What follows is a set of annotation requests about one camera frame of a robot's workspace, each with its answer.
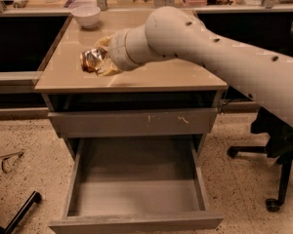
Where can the open grey middle drawer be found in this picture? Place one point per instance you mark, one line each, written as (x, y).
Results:
(135, 185)

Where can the crushed orange soda can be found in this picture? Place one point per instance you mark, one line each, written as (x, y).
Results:
(93, 60)

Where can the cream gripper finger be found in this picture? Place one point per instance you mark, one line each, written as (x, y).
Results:
(103, 42)
(107, 68)

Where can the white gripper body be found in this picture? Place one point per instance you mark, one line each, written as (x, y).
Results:
(117, 52)

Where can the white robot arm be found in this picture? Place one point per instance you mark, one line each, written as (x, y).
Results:
(169, 33)

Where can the closed grey top drawer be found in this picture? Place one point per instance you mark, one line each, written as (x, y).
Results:
(134, 123)

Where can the white bowl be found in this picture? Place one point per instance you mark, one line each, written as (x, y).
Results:
(87, 16)

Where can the black office chair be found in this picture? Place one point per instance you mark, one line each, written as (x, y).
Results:
(272, 31)

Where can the grey drawer cabinet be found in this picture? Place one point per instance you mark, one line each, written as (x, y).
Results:
(171, 84)

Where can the black chair leg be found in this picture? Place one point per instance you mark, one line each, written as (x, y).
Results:
(34, 198)

